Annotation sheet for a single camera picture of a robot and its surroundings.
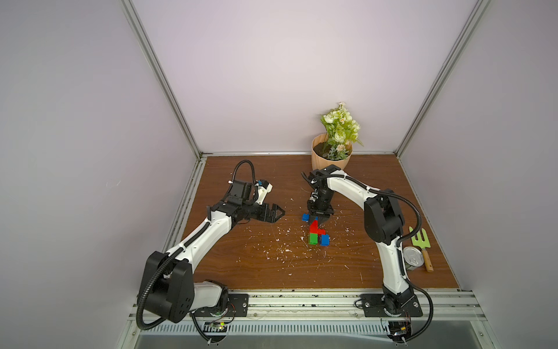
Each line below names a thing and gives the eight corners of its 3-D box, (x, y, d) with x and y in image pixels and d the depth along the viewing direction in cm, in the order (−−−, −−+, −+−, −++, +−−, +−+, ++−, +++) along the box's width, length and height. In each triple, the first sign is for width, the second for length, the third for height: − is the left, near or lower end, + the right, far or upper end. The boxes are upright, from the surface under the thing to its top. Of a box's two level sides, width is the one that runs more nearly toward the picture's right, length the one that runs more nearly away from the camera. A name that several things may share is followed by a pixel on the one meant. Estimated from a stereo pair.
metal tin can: (401, 270, 82) (407, 266, 78) (395, 250, 86) (400, 246, 82) (421, 270, 82) (428, 266, 78) (413, 250, 86) (419, 246, 82)
